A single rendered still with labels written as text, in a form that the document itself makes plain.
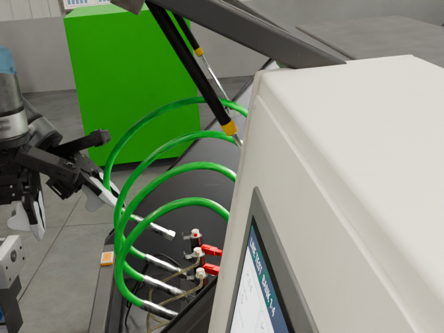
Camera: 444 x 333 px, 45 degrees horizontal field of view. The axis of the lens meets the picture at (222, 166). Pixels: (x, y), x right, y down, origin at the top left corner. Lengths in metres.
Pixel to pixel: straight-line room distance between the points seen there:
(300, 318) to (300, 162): 0.13
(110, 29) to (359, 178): 4.03
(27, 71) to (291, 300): 7.78
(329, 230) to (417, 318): 0.12
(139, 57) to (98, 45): 0.32
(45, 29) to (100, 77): 3.59
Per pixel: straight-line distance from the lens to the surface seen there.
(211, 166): 0.97
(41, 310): 3.12
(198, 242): 1.21
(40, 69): 8.08
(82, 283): 3.25
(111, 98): 4.46
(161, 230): 1.21
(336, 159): 0.42
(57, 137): 1.20
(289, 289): 0.47
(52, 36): 7.93
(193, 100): 1.10
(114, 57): 4.39
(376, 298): 0.33
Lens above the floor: 1.71
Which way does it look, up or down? 22 degrees down
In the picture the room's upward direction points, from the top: 5 degrees counter-clockwise
